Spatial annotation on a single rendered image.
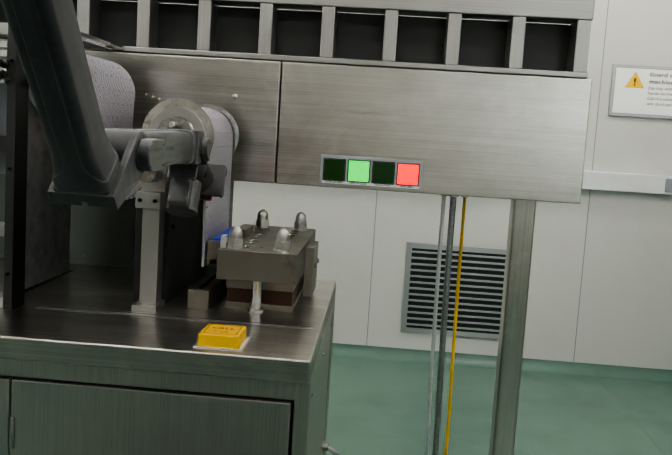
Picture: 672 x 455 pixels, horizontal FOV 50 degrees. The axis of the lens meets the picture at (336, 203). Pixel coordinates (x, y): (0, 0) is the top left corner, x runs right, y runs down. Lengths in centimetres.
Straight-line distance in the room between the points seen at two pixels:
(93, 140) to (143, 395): 63
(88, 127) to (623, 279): 384
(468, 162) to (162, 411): 92
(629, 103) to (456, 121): 260
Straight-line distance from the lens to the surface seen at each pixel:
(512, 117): 180
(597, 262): 434
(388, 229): 414
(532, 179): 182
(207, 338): 127
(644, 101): 434
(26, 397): 141
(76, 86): 76
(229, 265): 147
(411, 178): 177
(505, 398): 209
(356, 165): 177
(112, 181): 85
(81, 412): 138
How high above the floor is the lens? 128
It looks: 6 degrees down
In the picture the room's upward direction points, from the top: 4 degrees clockwise
